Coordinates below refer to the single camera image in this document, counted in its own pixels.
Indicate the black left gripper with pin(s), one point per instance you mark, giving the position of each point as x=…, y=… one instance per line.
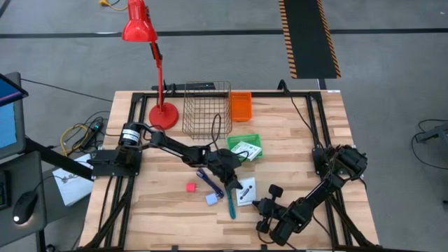
x=225, y=164

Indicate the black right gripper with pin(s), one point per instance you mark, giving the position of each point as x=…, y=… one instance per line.
x=267, y=210

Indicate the lavender wall charger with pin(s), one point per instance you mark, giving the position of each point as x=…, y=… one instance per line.
x=211, y=199

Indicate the green and white acer box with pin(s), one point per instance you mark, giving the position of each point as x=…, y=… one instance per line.
x=246, y=150

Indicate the pink wall charger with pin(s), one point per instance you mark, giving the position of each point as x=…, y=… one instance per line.
x=191, y=187

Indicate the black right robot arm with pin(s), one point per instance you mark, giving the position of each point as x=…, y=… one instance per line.
x=315, y=196

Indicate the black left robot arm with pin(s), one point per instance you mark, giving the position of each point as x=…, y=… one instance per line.
x=175, y=145

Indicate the green plastic bin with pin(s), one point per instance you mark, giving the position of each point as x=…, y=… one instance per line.
x=234, y=141

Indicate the orange plastic bin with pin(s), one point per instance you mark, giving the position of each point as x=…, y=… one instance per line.
x=241, y=106

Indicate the blue purple tool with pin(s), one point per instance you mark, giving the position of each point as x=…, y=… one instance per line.
x=210, y=182

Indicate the red desk lamp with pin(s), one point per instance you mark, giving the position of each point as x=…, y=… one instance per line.
x=164, y=115

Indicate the black power strip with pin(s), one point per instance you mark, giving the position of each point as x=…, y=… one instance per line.
x=92, y=134

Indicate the white cardboard box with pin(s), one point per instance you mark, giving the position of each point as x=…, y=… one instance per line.
x=71, y=185

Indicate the black yellow striped floor mat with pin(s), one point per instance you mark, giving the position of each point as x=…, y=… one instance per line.
x=309, y=38

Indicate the black diagonal support bar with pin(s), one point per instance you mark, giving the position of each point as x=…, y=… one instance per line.
x=56, y=157

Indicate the grey stand foot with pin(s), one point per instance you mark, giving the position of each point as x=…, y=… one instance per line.
x=434, y=133

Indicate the black computer mouse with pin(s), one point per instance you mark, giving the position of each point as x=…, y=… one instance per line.
x=25, y=207

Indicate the grey side desk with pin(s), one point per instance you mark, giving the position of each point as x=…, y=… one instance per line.
x=24, y=168

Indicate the yellow plug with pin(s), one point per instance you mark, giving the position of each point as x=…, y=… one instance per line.
x=104, y=3

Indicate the black keyboard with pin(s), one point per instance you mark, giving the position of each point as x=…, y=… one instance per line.
x=3, y=189

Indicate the computer monitor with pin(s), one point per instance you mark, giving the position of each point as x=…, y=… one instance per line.
x=10, y=122

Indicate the black table frame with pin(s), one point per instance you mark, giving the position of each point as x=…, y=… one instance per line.
x=325, y=115

